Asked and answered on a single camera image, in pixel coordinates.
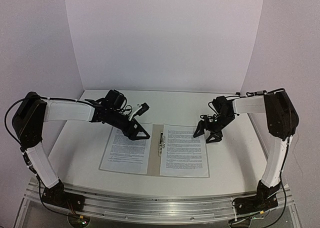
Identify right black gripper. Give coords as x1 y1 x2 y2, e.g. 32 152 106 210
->
194 113 236 143

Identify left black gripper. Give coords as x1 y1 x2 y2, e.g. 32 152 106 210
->
107 108 150 140

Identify metal folder clip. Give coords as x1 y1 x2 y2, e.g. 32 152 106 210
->
157 131 166 157

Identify printed paper sheet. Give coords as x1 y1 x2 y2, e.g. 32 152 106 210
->
159 124 210 178
99 128 151 175

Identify beige file folder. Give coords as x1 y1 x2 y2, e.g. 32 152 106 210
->
98 123 211 178

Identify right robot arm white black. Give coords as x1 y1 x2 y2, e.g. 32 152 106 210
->
193 88 299 215

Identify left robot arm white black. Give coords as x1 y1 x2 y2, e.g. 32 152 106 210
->
3 89 151 215

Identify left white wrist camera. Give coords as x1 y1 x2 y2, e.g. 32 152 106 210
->
129 102 150 121

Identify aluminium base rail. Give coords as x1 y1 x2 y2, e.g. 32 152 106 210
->
23 177 293 223

